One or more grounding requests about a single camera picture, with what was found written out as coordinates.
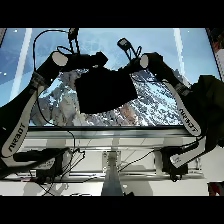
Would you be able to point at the silver frame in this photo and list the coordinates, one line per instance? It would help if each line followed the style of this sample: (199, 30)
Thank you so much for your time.
(111, 133)

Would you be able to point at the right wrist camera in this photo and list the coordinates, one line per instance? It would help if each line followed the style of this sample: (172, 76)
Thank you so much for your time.
(124, 43)

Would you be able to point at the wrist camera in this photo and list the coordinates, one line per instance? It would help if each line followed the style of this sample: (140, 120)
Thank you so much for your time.
(124, 43)
(73, 33)

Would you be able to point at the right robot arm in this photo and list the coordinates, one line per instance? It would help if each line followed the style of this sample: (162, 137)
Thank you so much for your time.
(186, 115)

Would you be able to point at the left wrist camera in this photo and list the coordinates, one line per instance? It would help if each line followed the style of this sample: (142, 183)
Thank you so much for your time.
(73, 33)

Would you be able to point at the black garment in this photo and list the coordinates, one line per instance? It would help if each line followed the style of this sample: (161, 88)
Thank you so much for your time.
(105, 91)

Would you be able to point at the dark olive garment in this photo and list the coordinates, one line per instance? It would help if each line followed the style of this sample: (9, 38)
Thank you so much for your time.
(210, 103)

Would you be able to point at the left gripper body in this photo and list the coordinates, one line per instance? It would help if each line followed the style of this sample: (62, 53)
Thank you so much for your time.
(101, 59)

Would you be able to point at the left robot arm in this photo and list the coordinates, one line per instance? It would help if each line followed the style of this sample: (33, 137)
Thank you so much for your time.
(20, 110)

